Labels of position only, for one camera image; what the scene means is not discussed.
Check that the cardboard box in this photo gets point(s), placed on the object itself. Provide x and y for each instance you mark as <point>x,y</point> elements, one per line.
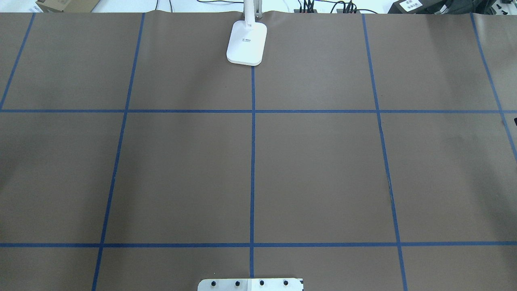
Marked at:
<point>67,6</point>

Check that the white desk lamp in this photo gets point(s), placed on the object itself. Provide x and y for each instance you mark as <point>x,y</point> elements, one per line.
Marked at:
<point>248,36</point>

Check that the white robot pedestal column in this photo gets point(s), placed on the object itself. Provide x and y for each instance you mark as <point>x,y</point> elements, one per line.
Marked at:
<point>251,284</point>

